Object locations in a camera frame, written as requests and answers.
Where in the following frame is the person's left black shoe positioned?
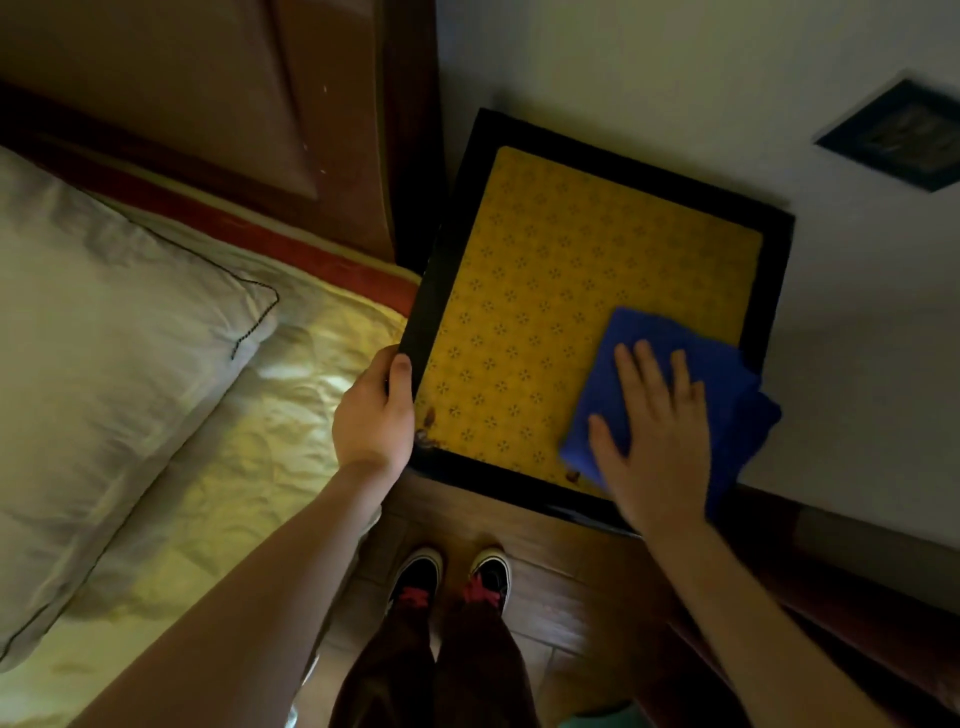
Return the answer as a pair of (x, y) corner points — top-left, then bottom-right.
(385, 546), (444, 618)

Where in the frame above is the person's right hand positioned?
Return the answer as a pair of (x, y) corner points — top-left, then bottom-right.
(587, 339), (713, 535)

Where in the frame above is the person's left trouser leg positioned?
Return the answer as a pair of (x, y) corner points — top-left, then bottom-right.
(328, 600), (438, 728)

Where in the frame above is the person's right trouser leg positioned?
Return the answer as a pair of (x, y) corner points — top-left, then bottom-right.
(433, 596), (541, 728)

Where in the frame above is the person's black shoe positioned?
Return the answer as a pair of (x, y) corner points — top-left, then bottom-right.
(385, 546), (444, 618)
(459, 546), (513, 618)

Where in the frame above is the black tray with yellow patterned base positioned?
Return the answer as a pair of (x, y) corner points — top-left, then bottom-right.
(396, 108), (796, 535)

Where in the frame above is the person's left forearm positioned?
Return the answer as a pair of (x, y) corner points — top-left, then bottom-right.
(71, 459), (395, 728)

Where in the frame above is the person's right black shoe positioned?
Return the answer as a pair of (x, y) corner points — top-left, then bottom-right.
(459, 546), (513, 618)

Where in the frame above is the blue cleaning cloth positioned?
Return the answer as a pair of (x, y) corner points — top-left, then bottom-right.
(558, 306), (783, 519)

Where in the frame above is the brown wooden headboard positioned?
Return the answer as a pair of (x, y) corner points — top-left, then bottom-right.
(0, 0), (449, 275)

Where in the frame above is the person's left hand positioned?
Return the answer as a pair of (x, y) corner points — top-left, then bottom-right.
(331, 344), (416, 482)

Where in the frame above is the person's trouser leg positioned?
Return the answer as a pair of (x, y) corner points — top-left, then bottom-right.
(328, 600), (438, 728)
(433, 596), (541, 728)

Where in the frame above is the dark wall switch plate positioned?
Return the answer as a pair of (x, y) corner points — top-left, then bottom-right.
(815, 78), (960, 193)

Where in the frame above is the cream bed sheet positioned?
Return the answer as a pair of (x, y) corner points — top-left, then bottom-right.
(0, 196), (410, 728)

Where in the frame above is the person's right forearm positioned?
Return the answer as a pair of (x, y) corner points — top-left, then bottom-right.
(643, 517), (897, 728)

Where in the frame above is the white pillow with dark piping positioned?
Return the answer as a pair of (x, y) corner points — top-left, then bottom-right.
(0, 146), (281, 674)

